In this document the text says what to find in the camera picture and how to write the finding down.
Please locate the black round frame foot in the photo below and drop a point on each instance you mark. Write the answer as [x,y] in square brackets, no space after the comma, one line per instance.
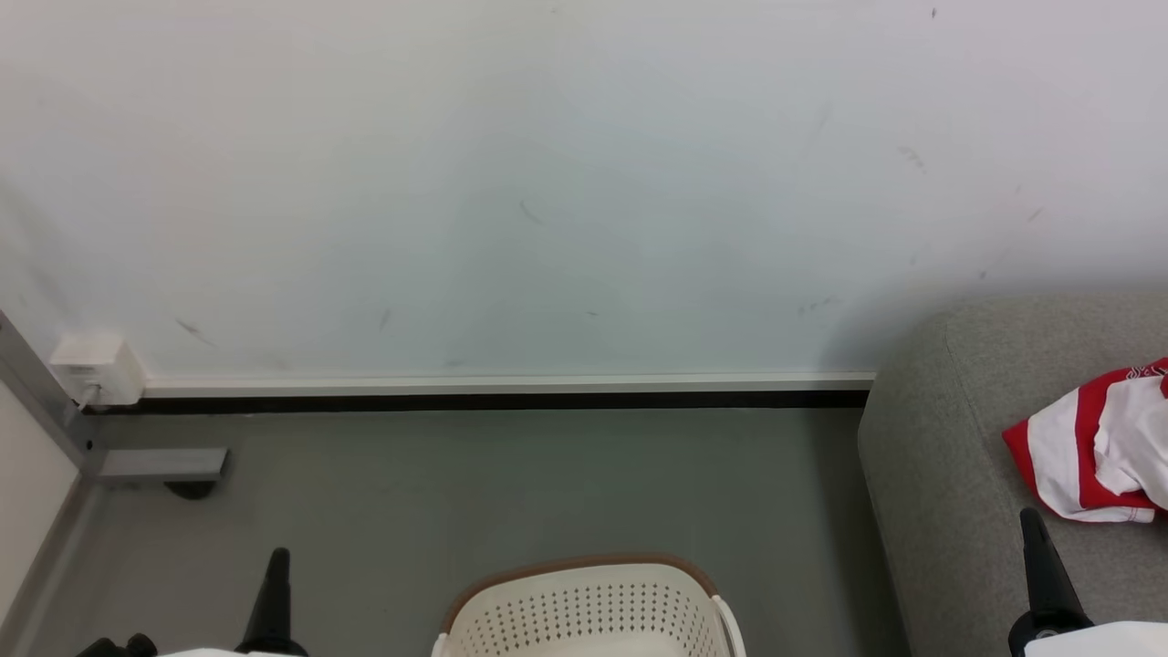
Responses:
[192,490]

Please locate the white perforated laundry basket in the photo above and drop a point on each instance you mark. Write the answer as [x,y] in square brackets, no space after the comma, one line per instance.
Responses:
[584,611]

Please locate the white wall power outlet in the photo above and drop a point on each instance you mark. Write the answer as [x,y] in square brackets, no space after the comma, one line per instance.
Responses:
[96,365]

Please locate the cream partition panel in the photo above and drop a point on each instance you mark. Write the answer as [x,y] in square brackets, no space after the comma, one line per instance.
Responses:
[27,493]

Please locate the black baseboard strip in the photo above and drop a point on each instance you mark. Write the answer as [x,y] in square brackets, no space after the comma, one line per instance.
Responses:
[502,401]

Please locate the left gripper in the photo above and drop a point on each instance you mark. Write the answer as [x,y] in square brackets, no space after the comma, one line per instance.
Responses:
[119,649]

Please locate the grey fabric sofa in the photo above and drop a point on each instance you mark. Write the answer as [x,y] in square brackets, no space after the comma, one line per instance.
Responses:
[949,474]

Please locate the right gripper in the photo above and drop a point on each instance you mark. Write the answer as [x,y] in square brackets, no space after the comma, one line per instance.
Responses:
[1104,641]

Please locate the red and white garment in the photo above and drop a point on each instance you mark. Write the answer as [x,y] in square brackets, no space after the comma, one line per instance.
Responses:
[1090,447]

